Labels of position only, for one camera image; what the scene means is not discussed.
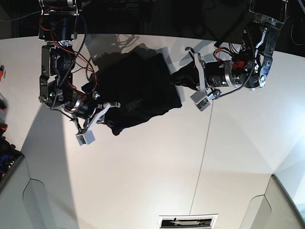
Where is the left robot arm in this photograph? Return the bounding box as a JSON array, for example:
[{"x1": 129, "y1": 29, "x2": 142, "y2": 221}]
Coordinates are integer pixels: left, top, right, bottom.
[{"x1": 171, "y1": 0, "x2": 288, "y2": 100}]

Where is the orange black tool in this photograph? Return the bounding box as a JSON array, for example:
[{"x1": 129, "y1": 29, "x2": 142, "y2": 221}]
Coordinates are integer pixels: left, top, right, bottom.
[{"x1": 0, "y1": 65, "x2": 6, "y2": 81}]

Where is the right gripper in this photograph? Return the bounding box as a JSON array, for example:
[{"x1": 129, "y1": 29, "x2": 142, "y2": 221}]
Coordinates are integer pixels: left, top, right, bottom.
[{"x1": 70, "y1": 94, "x2": 121, "y2": 130}]

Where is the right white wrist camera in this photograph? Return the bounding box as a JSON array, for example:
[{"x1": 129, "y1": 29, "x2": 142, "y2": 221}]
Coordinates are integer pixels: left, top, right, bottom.
[{"x1": 76, "y1": 130, "x2": 95, "y2": 146}]

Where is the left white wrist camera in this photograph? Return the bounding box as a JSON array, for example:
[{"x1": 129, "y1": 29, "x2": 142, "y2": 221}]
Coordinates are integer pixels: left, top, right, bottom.
[{"x1": 191, "y1": 91, "x2": 212, "y2": 112}]

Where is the printed paper sheet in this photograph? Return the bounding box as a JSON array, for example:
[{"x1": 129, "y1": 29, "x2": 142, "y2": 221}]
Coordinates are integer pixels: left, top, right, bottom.
[{"x1": 158, "y1": 214, "x2": 218, "y2": 229}]

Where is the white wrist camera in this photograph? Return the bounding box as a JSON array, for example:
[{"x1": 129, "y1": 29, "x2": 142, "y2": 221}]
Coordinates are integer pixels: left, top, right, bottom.
[
  {"x1": 76, "y1": 130, "x2": 95, "y2": 146},
  {"x1": 191, "y1": 91, "x2": 212, "y2": 112}
]

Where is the black graphic t-shirt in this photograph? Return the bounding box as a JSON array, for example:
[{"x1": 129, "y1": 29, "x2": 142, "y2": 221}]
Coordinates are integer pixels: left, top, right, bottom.
[{"x1": 81, "y1": 43, "x2": 183, "y2": 136}]

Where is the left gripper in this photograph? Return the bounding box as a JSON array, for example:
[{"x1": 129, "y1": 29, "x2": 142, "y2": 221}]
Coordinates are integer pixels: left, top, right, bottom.
[{"x1": 170, "y1": 46, "x2": 241, "y2": 96}]

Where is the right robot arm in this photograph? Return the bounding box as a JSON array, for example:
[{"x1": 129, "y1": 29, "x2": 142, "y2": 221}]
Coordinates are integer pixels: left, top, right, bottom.
[{"x1": 39, "y1": 0, "x2": 120, "y2": 131}]

